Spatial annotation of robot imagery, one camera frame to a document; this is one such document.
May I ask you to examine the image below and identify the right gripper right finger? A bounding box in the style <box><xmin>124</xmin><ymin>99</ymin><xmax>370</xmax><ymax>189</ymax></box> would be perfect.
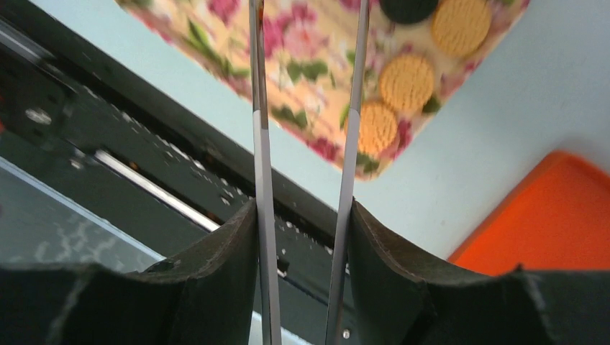
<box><xmin>348</xmin><ymin>203</ymin><xmax>609</xmax><ymax>344</ymax></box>

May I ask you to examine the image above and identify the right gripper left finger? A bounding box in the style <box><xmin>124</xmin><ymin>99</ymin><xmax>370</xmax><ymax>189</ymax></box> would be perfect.
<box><xmin>1</xmin><ymin>201</ymin><xmax>258</xmax><ymax>344</ymax></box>

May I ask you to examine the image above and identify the metal tongs white handle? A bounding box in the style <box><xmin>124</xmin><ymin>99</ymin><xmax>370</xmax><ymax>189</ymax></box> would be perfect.
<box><xmin>248</xmin><ymin>0</ymin><xmax>372</xmax><ymax>345</ymax></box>

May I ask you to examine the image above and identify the floral rectangular tray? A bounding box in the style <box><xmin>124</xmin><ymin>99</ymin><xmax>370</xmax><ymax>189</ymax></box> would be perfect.
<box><xmin>119</xmin><ymin>1</ymin><xmax>529</xmax><ymax>180</ymax></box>

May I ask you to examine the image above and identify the round tan biscuit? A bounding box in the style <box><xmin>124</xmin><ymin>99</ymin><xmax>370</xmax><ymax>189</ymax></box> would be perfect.
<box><xmin>358</xmin><ymin>100</ymin><xmax>398</xmax><ymax>156</ymax></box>
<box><xmin>431</xmin><ymin>0</ymin><xmax>492</xmax><ymax>58</ymax></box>
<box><xmin>378</xmin><ymin>53</ymin><xmax>434</xmax><ymax>112</ymax></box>

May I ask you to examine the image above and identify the orange tin lid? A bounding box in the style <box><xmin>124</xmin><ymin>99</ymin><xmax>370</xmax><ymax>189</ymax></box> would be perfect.
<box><xmin>448</xmin><ymin>151</ymin><xmax>609</xmax><ymax>275</ymax></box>

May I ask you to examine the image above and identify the black sandwich cookie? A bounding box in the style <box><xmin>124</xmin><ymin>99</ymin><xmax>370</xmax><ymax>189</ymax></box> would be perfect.
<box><xmin>379</xmin><ymin>0</ymin><xmax>439</xmax><ymax>25</ymax></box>

